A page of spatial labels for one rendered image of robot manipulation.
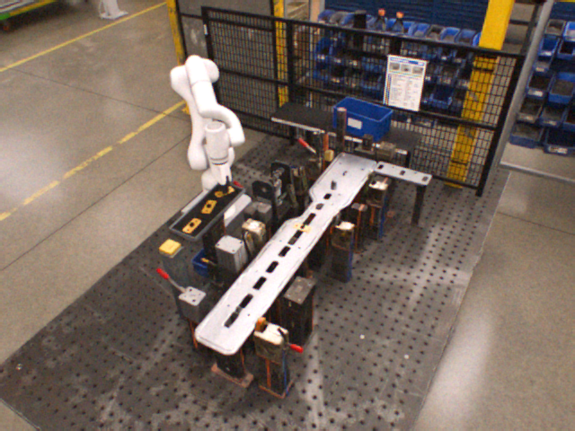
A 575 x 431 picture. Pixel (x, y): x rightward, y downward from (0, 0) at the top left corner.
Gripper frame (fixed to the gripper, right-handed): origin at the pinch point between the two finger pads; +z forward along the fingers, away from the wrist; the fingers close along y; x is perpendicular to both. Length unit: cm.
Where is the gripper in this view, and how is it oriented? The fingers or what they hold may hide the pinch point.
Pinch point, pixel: (224, 188)
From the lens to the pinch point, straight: 207.7
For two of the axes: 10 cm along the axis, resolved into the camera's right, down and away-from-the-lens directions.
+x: 8.1, -4.1, 4.3
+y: 5.9, 5.2, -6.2
